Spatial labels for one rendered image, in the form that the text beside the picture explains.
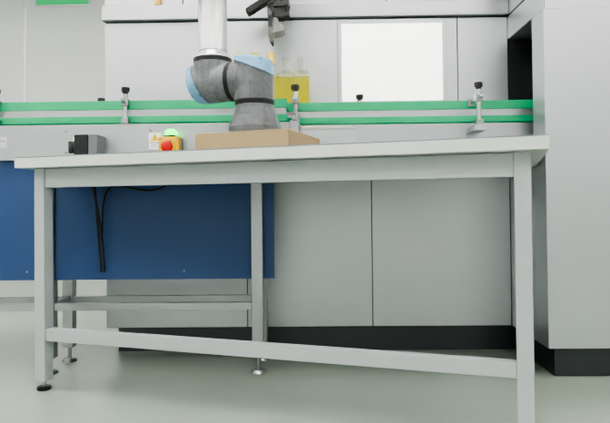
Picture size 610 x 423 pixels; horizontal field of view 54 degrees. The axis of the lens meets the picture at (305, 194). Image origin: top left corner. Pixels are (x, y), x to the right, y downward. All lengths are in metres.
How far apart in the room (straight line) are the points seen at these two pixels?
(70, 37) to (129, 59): 3.42
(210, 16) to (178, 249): 0.82
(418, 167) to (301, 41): 1.04
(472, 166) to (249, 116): 0.62
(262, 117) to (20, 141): 0.98
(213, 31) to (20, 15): 4.47
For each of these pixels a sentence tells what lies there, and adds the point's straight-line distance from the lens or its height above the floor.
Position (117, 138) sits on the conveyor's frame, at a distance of 2.22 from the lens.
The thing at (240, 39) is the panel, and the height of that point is 1.25.
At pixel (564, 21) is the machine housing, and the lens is 2.27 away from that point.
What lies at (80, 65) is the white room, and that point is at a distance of 5.89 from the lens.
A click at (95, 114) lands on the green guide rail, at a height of 0.92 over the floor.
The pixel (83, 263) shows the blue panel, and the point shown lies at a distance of 2.27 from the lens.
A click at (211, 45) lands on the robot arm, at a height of 1.06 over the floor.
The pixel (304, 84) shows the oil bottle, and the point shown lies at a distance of 2.26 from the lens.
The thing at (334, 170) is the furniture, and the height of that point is 0.68.
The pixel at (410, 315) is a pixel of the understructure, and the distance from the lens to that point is 2.46.
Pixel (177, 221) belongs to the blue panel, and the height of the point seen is 0.53.
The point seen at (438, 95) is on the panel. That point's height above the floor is 1.01.
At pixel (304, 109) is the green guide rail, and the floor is 0.94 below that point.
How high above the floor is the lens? 0.59
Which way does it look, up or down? 1 degrees up
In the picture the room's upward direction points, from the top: 1 degrees counter-clockwise
